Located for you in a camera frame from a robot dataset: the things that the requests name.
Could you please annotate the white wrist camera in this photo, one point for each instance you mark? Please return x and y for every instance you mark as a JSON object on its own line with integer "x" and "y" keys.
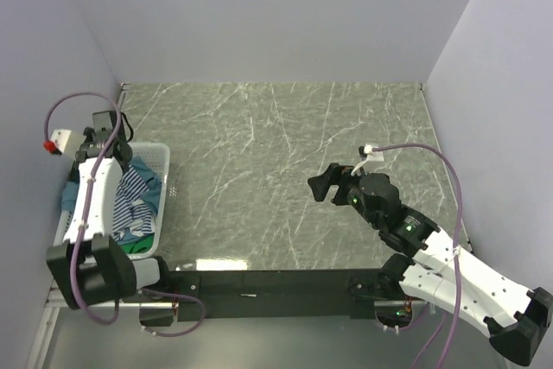
{"x": 370, "y": 160}
{"x": 64, "y": 142}

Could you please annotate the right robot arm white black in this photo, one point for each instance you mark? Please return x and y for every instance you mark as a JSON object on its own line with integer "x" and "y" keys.
{"x": 427, "y": 266}

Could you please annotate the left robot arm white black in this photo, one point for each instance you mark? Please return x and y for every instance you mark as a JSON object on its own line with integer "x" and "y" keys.
{"x": 88, "y": 265}

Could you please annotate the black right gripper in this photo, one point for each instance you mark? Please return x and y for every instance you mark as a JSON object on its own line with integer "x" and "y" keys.
{"x": 334, "y": 174}

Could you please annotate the white plastic laundry basket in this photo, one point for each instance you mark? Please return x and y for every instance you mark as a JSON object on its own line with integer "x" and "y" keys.
{"x": 162, "y": 187}

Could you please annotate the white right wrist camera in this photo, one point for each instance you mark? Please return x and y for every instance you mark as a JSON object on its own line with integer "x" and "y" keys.
{"x": 370, "y": 160}

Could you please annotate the blue white striped tank top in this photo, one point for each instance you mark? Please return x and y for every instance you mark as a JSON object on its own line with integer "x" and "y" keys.
{"x": 132, "y": 219}

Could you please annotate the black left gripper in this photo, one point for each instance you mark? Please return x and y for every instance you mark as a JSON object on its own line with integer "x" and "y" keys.
{"x": 88, "y": 132}

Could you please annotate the teal blue tank top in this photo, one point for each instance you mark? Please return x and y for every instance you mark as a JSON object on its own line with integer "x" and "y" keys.
{"x": 151, "y": 196}

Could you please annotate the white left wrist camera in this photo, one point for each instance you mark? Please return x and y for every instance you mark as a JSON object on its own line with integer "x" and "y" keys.
{"x": 64, "y": 142}

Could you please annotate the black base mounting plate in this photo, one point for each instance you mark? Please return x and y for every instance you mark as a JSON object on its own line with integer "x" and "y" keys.
{"x": 219, "y": 294}

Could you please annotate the green tank top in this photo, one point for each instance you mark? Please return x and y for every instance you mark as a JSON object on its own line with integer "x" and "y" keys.
{"x": 138, "y": 246}

